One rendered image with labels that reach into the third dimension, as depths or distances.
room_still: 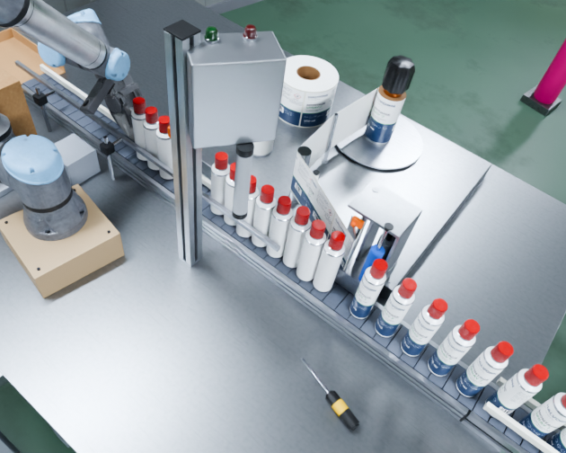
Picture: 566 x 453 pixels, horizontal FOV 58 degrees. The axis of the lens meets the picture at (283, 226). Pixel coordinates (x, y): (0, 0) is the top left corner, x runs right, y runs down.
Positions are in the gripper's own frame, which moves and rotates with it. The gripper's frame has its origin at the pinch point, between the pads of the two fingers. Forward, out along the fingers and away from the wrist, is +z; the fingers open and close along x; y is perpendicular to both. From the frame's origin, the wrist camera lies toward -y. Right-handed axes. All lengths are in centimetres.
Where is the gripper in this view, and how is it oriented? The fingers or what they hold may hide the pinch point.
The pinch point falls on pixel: (132, 137)
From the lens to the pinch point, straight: 158.3
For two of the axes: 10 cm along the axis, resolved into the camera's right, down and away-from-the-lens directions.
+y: 6.1, -5.6, 5.5
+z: 2.9, 8.1, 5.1
